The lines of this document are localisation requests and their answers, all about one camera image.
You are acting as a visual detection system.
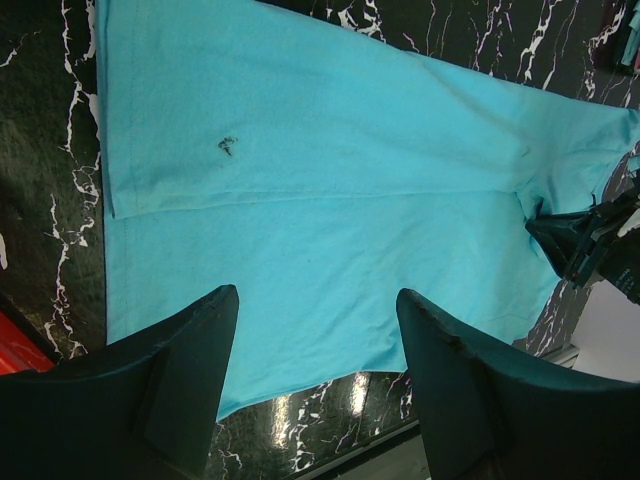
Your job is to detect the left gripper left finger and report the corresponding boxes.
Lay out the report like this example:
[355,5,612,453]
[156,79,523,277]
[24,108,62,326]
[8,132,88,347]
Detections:
[1,285,239,479]

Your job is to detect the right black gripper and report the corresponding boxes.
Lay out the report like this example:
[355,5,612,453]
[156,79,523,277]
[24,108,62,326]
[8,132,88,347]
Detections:
[525,170,639,300]

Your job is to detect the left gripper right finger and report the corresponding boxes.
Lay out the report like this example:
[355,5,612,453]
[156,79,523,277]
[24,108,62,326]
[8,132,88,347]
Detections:
[396,289,639,479]

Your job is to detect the turquoise t shirt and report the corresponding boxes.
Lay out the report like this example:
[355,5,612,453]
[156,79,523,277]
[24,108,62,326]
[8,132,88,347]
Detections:
[96,1,639,417]

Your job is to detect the red plastic bin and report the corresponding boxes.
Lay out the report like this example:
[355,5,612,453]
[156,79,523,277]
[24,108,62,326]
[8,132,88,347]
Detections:
[0,313,54,375]

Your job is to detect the teal folded t shirt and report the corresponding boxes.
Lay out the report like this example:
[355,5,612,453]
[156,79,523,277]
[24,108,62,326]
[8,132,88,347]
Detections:
[617,11,639,67]

